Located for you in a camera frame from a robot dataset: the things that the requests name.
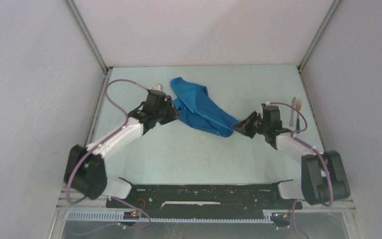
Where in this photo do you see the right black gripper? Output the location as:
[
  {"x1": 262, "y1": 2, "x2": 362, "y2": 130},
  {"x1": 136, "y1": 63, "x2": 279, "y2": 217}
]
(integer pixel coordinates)
[{"x1": 231, "y1": 111, "x2": 269, "y2": 138}]

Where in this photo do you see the blue cloth napkin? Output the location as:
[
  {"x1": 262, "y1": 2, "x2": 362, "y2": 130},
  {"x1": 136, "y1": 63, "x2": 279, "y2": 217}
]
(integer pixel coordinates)
[{"x1": 170, "y1": 77, "x2": 240, "y2": 137}]

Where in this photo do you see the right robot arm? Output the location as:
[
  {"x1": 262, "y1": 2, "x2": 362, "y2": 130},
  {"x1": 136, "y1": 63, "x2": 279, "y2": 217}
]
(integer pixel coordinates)
[{"x1": 233, "y1": 102, "x2": 351, "y2": 208}]

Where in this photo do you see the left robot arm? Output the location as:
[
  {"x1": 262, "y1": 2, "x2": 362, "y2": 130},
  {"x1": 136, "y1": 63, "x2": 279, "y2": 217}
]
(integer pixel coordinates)
[{"x1": 64, "y1": 89, "x2": 180, "y2": 208}]

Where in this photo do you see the silver knife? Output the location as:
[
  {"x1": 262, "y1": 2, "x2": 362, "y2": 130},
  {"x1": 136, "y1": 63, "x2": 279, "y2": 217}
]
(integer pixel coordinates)
[{"x1": 289, "y1": 97, "x2": 296, "y2": 126}]

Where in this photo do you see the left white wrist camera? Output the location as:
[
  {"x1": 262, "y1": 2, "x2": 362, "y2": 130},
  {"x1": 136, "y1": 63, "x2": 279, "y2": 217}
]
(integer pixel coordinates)
[{"x1": 151, "y1": 84, "x2": 163, "y2": 92}]

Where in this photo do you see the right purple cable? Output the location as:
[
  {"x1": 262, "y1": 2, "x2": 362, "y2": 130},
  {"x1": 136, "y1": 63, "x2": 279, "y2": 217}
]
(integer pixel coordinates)
[{"x1": 270, "y1": 101, "x2": 335, "y2": 208}]

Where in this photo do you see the purple cable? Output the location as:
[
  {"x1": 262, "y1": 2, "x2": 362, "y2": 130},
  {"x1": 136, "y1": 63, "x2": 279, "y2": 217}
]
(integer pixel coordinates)
[
  {"x1": 66, "y1": 79, "x2": 152, "y2": 205},
  {"x1": 270, "y1": 101, "x2": 335, "y2": 208}
]

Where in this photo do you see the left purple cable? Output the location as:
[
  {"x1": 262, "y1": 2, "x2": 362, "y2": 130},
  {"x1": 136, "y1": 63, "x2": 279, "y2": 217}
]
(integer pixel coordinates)
[{"x1": 66, "y1": 79, "x2": 152, "y2": 205}]

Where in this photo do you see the gold fork dark handle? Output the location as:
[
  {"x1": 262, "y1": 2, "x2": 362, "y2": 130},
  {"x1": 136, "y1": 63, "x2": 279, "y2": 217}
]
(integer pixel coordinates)
[{"x1": 295, "y1": 100, "x2": 302, "y2": 133}]

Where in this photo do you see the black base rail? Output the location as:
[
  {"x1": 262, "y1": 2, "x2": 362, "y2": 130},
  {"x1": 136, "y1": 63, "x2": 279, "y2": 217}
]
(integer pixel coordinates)
[{"x1": 106, "y1": 183, "x2": 294, "y2": 219}]

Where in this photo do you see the left aluminium frame post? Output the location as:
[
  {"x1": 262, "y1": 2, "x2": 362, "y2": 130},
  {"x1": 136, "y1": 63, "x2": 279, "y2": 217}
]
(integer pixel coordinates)
[{"x1": 63, "y1": 0, "x2": 111, "y2": 144}]

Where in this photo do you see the aluminium frame post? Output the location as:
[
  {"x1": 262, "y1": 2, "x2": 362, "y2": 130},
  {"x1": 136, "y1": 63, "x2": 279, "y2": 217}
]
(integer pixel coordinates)
[
  {"x1": 297, "y1": 0, "x2": 342, "y2": 74},
  {"x1": 63, "y1": 0, "x2": 111, "y2": 144}
]

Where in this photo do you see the white cable duct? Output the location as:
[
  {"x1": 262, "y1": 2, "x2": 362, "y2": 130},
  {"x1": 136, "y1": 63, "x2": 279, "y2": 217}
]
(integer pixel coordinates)
[{"x1": 66, "y1": 211, "x2": 273, "y2": 224}]

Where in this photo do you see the right aluminium frame post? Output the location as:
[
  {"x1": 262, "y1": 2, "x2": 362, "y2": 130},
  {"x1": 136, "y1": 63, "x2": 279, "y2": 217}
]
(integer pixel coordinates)
[{"x1": 297, "y1": 0, "x2": 342, "y2": 74}]

